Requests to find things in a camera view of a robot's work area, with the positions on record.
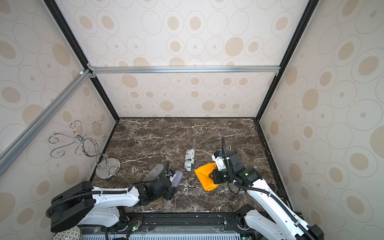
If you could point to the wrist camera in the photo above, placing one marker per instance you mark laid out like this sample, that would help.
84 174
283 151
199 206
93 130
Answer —
170 174
217 157

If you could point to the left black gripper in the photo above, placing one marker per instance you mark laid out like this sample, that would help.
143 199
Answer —
171 194

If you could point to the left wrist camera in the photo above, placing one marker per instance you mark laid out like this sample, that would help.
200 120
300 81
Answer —
170 174

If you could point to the newspaper print eyeglass case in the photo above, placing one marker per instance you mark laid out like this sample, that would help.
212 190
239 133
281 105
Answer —
190 160

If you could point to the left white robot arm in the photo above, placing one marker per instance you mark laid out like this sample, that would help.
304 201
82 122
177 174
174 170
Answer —
84 204

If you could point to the silver diagonal frame bar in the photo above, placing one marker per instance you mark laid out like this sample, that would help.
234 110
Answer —
25 138

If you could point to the orange microfiber cloth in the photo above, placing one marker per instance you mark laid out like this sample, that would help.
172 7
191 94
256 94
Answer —
203 173

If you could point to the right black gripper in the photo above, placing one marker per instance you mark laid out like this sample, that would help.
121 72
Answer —
217 175

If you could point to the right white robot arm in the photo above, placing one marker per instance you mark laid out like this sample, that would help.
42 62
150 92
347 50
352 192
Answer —
281 223

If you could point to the round patterned disc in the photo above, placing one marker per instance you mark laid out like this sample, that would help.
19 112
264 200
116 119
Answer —
73 233

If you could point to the dark grey eyeglass case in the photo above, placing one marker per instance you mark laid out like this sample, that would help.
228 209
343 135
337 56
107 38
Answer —
154 173

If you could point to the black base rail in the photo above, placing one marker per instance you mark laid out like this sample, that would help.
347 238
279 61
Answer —
174 226

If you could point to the lavender fabric eyeglass case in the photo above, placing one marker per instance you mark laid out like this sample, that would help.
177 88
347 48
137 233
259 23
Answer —
176 179

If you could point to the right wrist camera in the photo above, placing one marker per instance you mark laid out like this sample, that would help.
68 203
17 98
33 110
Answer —
217 157

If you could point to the chrome wire cup stand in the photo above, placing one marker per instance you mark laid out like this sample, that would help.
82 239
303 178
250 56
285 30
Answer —
85 145

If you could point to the silver horizontal frame bar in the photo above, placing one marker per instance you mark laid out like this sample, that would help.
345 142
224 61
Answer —
185 69

